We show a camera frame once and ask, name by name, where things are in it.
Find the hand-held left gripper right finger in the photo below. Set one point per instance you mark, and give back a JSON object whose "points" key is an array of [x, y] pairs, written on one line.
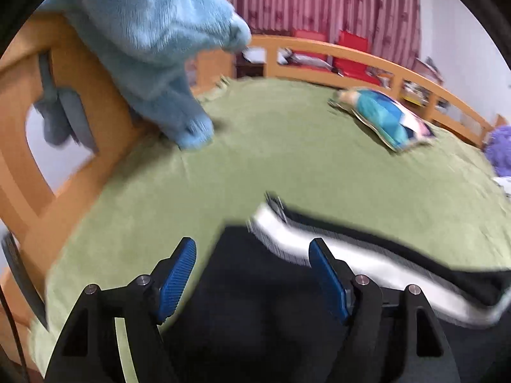
{"points": [[327, 281]]}

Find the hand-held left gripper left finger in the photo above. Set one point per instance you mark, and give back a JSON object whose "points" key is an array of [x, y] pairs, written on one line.
{"points": [[177, 281]]}

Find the black pants with white waistband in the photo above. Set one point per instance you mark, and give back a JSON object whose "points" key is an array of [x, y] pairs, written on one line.
{"points": [[247, 307]]}

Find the green fleece bed blanket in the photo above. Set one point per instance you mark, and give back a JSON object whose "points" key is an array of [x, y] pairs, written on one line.
{"points": [[279, 151]]}

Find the geometric patterned pillow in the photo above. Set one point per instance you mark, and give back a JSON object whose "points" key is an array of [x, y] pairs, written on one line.
{"points": [[383, 119]]}

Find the white flower print pillow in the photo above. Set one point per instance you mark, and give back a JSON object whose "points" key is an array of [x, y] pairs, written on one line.
{"points": [[504, 184]]}

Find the grey blue hanging cloth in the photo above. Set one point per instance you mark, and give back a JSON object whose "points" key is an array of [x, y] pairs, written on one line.
{"points": [[60, 117]]}

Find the purple plush toy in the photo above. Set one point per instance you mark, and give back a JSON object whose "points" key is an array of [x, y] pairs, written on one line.
{"points": [[500, 149]]}

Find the red chair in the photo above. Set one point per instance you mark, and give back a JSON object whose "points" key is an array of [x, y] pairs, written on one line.
{"points": [[309, 35], [353, 62]]}

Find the dark wooden chair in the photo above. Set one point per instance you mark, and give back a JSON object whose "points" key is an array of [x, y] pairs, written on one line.
{"points": [[249, 68]]}

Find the light blue fleece blanket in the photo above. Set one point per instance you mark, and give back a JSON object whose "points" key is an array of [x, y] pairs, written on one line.
{"points": [[151, 28]]}

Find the maroon striped curtain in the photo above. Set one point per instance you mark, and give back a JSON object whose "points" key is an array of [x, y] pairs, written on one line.
{"points": [[319, 0]]}

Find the wooden bed frame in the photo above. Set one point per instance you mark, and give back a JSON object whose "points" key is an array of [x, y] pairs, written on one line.
{"points": [[68, 68]]}

